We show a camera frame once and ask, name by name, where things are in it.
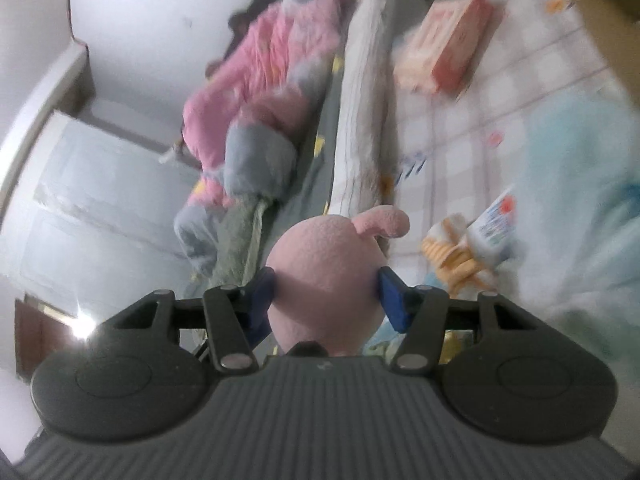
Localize pink plush toy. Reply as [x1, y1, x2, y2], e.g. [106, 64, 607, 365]
[266, 205, 410, 356]

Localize white strawberry tissue pack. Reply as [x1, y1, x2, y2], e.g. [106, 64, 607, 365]
[466, 188, 515, 268]

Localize orange striped socks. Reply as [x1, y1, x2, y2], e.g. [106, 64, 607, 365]
[421, 214, 497, 300]

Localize dark green bedsheet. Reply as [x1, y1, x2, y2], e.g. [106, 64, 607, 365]
[184, 44, 352, 302]

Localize white fuzzy blanket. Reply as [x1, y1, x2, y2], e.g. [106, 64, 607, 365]
[326, 0, 396, 217]

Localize white plastic bag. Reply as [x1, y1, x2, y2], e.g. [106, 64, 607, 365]
[513, 92, 639, 364]

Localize pink grey quilt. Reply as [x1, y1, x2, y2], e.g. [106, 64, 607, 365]
[175, 0, 355, 276]

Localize red wet wipes pack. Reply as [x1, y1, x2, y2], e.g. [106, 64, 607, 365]
[393, 0, 504, 96]

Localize brown cardboard box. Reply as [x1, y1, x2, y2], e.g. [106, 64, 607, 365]
[573, 0, 639, 104]

